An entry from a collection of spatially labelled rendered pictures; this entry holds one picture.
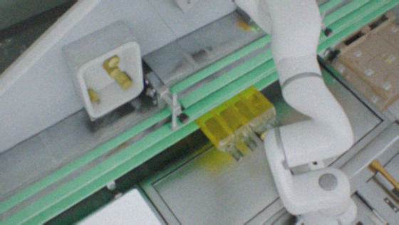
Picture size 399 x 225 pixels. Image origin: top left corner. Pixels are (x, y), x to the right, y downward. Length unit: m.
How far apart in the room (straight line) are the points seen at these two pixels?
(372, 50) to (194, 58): 4.24
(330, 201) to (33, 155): 0.80
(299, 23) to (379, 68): 4.40
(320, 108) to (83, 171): 0.68
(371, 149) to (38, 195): 1.12
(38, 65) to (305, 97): 0.63
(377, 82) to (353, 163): 3.56
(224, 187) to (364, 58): 4.04
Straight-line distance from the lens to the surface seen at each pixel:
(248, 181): 1.28
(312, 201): 0.81
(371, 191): 1.44
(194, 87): 1.12
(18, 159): 1.17
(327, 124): 0.73
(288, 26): 0.72
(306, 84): 0.74
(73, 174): 1.12
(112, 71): 1.04
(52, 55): 0.99
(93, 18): 0.98
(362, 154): 1.47
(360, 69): 4.98
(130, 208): 1.23
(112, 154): 1.13
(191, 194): 1.25
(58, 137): 1.16
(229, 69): 1.18
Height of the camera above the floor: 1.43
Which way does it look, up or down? 24 degrees down
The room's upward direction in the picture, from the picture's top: 139 degrees clockwise
